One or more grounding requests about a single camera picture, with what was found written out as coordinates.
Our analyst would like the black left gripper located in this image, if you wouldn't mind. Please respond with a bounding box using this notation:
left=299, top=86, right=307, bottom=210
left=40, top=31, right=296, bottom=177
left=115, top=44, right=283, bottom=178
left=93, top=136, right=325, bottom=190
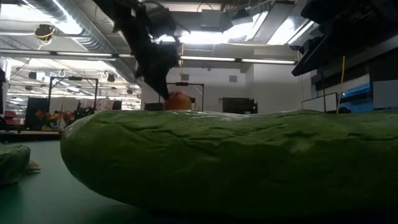
left=93, top=0, right=189, bottom=100

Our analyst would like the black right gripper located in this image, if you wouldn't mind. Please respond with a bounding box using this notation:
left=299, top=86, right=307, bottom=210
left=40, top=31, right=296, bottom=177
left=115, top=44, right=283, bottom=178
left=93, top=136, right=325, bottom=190
left=291, top=0, right=398, bottom=77

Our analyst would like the red orange apple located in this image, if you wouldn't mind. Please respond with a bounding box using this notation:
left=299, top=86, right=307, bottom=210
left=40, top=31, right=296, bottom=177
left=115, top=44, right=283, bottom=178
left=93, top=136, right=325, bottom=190
left=164, top=91, right=193, bottom=111

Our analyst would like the long dark green cucumber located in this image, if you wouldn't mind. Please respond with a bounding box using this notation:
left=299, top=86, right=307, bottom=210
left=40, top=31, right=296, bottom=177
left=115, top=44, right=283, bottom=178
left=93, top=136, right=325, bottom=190
left=60, top=108, right=398, bottom=220

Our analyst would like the small green pepper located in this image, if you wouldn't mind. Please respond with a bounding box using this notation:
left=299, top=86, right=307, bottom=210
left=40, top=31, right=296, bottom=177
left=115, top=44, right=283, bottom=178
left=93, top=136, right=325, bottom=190
left=0, top=144, right=42, bottom=188

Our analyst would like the low black monitor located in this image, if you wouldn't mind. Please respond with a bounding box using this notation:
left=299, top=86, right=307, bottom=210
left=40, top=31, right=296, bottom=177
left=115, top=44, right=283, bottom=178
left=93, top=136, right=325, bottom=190
left=144, top=102, right=165, bottom=111

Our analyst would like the blue lit screen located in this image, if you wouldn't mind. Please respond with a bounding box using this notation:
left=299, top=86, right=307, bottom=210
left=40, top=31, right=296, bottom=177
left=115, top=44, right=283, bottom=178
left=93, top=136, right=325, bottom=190
left=339, top=82, right=371, bottom=113

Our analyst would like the long fluorescent ceiling light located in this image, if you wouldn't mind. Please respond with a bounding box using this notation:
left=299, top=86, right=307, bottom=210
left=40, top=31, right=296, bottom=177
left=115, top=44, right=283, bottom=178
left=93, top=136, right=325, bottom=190
left=240, top=58, right=297, bottom=65
left=179, top=55, right=237, bottom=63
left=55, top=51, right=113, bottom=58
left=0, top=49, right=52, bottom=55

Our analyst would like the grey ceiling unit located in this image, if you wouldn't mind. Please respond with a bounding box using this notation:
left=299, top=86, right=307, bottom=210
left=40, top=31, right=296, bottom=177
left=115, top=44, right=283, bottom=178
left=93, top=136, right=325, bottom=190
left=200, top=8, right=223, bottom=29

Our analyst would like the artificial flower bouquet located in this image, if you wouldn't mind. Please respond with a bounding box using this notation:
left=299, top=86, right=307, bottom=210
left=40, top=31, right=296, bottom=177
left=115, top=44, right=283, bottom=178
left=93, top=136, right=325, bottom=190
left=34, top=108, right=96, bottom=131

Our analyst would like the tall black monitor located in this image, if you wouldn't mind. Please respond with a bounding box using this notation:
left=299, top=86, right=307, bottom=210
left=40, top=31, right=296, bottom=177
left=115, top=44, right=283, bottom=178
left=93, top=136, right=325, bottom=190
left=24, top=96, right=50, bottom=131

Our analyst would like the dark workbench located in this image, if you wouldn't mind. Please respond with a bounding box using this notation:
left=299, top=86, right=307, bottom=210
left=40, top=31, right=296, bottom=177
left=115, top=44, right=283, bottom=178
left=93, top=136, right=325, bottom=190
left=0, top=129, right=63, bottom=143

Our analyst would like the yellow hanging cable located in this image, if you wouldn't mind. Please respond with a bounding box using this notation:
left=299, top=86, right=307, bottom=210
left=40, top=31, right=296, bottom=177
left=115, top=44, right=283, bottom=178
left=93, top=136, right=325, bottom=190
left=336, top=55, right=346, bottom=114

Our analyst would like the white panel black frame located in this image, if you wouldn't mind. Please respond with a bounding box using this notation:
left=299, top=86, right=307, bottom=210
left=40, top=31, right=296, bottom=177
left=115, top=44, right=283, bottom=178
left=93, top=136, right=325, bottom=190
left=300, top=91, right=339, bottom=113

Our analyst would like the silver ventilation duct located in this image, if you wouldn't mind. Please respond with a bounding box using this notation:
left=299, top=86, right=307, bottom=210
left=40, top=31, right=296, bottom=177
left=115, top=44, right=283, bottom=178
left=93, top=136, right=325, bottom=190
left=18, top=0, right=139, bottom=83

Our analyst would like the ceiling cable reel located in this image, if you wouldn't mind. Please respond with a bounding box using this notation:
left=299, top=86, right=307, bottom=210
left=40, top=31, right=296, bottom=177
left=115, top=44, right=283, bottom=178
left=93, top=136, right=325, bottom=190
left=33, top=24, right=57, bottom=43

